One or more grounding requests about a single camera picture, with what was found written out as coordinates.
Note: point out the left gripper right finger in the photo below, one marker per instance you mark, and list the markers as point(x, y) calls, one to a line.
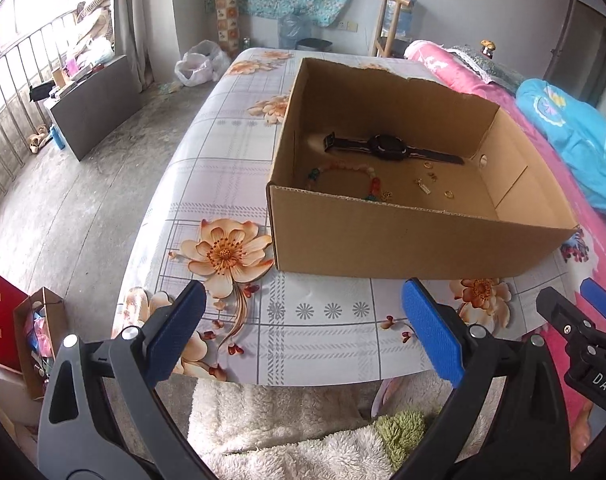
point(528, 437)

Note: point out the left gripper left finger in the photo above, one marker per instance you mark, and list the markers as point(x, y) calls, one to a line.
point(78, 434)

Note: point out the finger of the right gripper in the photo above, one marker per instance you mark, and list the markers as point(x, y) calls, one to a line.
point(581, 335)
point(595, 294)

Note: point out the pink strap smart watch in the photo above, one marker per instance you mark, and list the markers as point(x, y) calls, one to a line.
point(387, 147)

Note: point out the pink fleece blanket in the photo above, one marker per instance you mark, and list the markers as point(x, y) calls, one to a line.
point(518, 222)

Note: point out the brown paper bag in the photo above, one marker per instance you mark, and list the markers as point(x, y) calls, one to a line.
point(40, 324)

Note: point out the white fluffy robe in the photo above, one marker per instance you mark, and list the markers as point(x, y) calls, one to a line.
point(253, 432)

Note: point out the red gift bag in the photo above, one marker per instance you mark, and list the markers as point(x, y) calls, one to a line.
point(10, 298)

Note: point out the blue pillow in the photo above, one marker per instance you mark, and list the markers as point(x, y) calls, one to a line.
point(575, 130)

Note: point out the floral bed sheet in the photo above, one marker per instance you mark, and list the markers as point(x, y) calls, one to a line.
point(209, 220)

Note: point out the brown cardboard box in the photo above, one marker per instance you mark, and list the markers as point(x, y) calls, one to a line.
point(381, 176)

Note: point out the mushroom figurine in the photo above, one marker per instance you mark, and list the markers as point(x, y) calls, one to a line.
point(487, 48)

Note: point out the grey cabinet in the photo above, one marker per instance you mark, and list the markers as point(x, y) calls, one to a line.
point(95, 107)

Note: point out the wooden crutch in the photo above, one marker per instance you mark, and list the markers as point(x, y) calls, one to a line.
point(391, 35)

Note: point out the white plastic bag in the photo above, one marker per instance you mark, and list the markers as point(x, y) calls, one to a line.
point(202, 63)

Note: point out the clear water jug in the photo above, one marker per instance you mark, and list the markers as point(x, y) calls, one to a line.
point(292, 28)

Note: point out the patterned cardboard column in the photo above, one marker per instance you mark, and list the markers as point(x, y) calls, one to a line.
point(227, 22)

